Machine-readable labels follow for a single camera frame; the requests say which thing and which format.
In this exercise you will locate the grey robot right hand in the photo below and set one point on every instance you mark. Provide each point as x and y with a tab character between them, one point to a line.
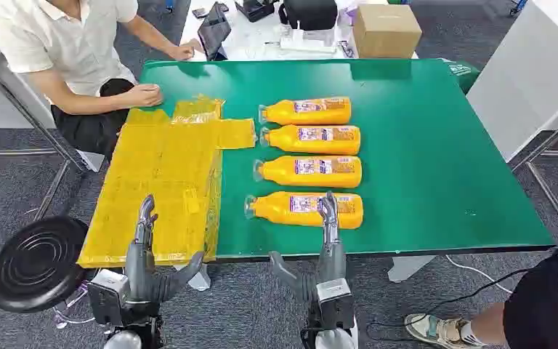
332	262

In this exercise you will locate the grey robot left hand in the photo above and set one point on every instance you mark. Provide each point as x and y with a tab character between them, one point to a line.
140	269

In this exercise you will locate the orange drink bottle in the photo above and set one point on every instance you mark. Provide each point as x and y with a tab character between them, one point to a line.
308	115
279	212
312	179
317	144

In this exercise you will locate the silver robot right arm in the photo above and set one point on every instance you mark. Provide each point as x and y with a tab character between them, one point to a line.
334	339

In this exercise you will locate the white table leg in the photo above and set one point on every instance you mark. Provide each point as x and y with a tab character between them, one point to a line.
406	267
199	282

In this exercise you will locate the chrome stool base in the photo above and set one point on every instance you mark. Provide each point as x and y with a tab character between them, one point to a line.
69	310

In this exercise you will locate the yellow plastic sheet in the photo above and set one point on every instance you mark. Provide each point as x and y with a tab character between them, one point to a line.
163	168

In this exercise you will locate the white green sneaker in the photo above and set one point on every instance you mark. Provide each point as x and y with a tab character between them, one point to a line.
440	331

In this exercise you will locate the green table mat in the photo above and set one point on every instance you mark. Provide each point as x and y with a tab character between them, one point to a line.
428	144

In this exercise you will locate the person's right hand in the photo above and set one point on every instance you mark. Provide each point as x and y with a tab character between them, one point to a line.
145	95

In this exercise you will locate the person's hand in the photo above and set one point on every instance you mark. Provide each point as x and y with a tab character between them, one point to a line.
185	50
145	95

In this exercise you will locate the person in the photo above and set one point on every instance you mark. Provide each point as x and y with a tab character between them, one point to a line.
539	308
67	43

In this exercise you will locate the white power strip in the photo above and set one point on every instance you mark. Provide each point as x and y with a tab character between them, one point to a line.
308	44

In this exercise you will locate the person's left hand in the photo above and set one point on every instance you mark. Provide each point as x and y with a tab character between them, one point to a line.
185	50

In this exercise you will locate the green bin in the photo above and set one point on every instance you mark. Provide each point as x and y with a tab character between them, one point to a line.
464	74

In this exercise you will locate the brown cardboard box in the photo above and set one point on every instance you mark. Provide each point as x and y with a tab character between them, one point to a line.
387	33

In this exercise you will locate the white desk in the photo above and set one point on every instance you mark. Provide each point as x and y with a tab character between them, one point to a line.
255	36

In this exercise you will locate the purple packet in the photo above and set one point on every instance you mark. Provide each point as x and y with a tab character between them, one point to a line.
346	17

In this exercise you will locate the black bag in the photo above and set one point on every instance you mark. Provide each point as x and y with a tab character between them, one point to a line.
310	13

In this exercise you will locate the dark tablet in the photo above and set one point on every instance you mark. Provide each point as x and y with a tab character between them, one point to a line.
214	29

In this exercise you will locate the dark phone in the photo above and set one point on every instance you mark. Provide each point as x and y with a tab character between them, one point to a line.
199	12

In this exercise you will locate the black tray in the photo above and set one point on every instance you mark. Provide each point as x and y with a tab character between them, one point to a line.
255	9

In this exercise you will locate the white side table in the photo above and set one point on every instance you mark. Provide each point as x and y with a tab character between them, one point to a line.
529	72

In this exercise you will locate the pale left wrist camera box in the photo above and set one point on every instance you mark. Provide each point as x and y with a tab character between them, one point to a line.
108	294

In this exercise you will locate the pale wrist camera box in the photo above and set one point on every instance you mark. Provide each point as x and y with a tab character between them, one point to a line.
108	294
336	303

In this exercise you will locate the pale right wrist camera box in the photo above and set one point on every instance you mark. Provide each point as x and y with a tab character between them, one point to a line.
336	303

